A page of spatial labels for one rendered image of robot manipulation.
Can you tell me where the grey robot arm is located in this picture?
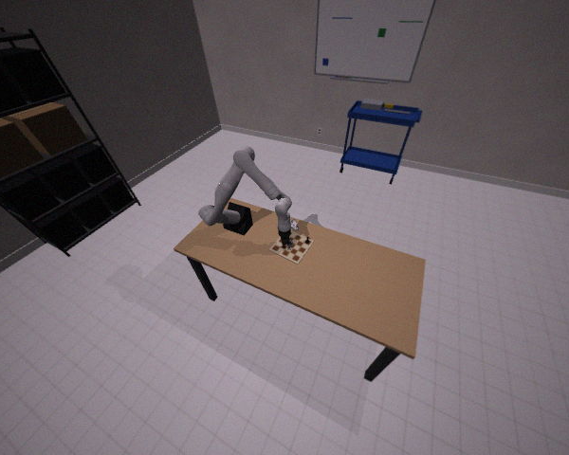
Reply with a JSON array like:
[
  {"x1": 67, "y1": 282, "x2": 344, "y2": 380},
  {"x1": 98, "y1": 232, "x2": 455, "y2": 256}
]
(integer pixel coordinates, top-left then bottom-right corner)
[{"x1": 198, "y1": 146, "x2": 292, "y2": 226}]

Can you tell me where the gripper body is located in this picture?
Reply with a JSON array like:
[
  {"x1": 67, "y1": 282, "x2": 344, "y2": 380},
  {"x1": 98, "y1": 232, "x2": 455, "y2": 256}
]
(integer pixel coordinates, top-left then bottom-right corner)
[{"x1": 278, "y1": 219, "x2": 299, "y2": 245}]

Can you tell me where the chessboard with pieces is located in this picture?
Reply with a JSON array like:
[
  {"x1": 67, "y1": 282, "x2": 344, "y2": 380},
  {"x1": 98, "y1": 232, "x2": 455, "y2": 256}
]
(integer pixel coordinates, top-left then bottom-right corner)
[{"x1": 269, "y1": 231, "x2": 315, "y2": 264}]

